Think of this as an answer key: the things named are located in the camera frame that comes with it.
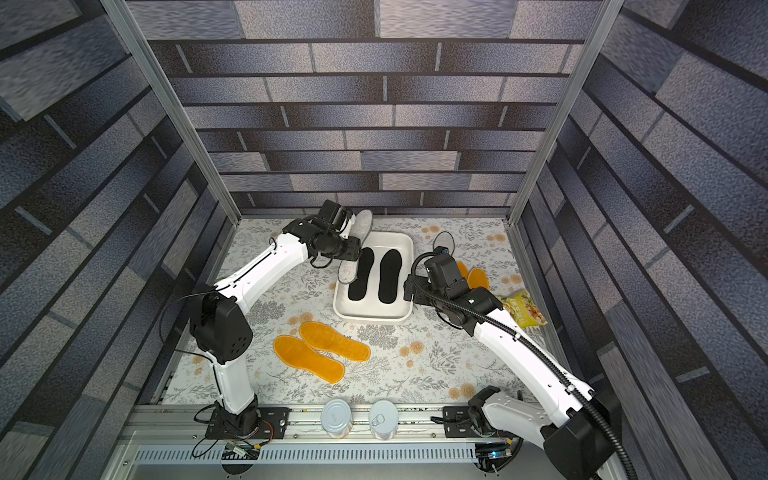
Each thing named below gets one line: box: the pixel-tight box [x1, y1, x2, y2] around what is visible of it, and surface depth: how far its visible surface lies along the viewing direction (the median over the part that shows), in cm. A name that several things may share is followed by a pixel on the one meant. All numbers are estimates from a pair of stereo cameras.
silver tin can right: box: [368, 400, 399, 441], surface depth 72 cm
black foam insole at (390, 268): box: [378, 249, 403, 304], surface depth 103 cm
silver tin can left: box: [321, 398, 353, 439], surface depth 72 cm
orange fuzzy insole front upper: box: [299, 321, 371, 362], surface depth 89 cm
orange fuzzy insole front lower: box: [273, 335, 345, 384], surface depth 86 cm
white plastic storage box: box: [334, 231, 414, 322], surface depth 98 cm
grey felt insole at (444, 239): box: [432, 231, 455, 256], surface depth 116 cm
